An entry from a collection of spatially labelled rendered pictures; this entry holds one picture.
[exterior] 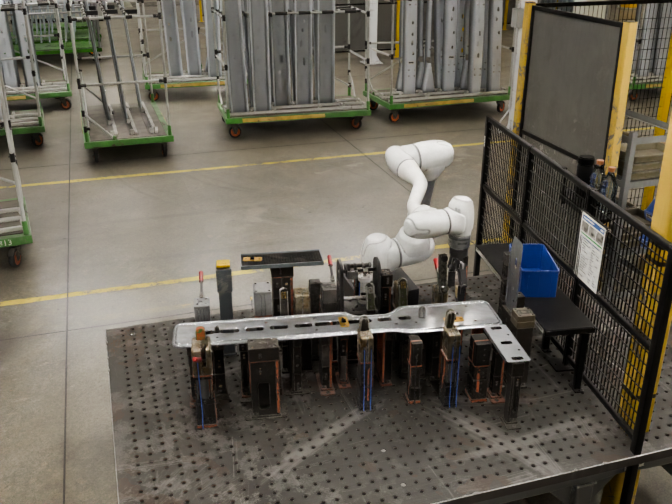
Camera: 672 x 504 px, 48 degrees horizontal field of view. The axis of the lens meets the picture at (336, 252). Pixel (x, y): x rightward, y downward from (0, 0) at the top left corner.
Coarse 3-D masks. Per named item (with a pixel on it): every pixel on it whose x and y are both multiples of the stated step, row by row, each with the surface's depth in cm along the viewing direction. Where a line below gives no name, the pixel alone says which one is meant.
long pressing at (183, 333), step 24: (336, 312) 326; (408, 312) 326; (432, 312) 326; (480, 312) 326; (192, 336) 308; (216, 336) 308; (240, 336) 308; (264, 336) 308; (288, 336) 308; (312, 336) 308; (336, 336) 310
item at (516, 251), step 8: (512, 248) 321; (520, 248) 312; (512, 256) 321; (520, 256) 312; (512, 264) 322; (520, 264) 312; (512, 272) 322; (512, 280) 323; (512, 296) 324; (512, 304) 325
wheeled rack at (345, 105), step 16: (368, 0) 931; (224, 16) 895; (368, 16) 938; (224, 32) 902; (368, 32) 947; (224, 48) 910; (368, 48) 955; (224, 64) 920; (368, 64) 963; (352, 80) 1051; (368, 80) 971; (336, 96) 1060; (352, 96) 1062; (368, 96) 980; (224, 112) 974; (240, 112) 957; (256, 112) 961; (272, 112) 966; (288, 112) 971; (304, 112) 972; (320, 112) 974; (336, 112) 975; (352, 112) 981; (368, 112) 986; (240, 128) 961
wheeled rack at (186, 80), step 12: (144, 60) 1125; (144, 72) 1195; (168, 72) 1226; (204, 72) 1191; (144, 84) 1156; (156, 84) 1141; (168, 84) 1145; (180, 84) 1150; (192, 84) 1155; (204, 84) 1160; (216, 84) 1165; (156, 96) 1157
